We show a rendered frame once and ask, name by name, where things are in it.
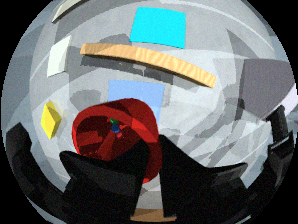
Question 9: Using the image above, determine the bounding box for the tan wooden bar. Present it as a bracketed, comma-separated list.
[80, 43, 217, 88]

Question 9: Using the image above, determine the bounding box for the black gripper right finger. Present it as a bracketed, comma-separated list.
[158, 135, 247, 218]

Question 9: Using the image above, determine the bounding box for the yellow rectangular block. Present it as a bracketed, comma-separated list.
[41, 101, 61, 140]

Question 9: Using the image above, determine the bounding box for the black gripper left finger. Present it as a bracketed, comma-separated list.
[59, 139, 150, 217]

